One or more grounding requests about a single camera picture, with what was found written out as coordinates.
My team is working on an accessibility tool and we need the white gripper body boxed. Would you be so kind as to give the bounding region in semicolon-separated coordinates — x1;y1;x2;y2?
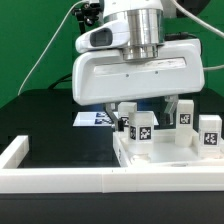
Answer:
72;39;205;105

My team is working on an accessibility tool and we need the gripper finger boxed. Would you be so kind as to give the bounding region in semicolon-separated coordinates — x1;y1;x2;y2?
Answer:
164;95;178;125
104;103;124;132

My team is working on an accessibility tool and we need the white square table top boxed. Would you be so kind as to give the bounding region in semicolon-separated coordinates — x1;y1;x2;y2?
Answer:
113;129;224;167

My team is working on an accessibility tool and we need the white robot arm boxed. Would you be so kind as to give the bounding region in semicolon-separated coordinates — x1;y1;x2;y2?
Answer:
72;0;224;124

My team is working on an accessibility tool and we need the white sheet with tags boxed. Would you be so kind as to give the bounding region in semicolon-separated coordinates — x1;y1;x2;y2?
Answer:
72;111;160;127

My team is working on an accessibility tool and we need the white U-shaped fence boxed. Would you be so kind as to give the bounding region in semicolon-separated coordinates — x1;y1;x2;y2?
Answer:
0;135;224;194

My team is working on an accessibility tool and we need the black cable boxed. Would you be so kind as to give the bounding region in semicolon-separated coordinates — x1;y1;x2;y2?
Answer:
48;73;74;90

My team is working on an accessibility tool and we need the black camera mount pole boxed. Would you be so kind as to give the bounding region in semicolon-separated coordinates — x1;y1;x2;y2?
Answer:
72;3;101;34

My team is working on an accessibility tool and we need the white cable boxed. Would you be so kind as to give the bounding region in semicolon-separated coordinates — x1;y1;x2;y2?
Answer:
17;0;88;97

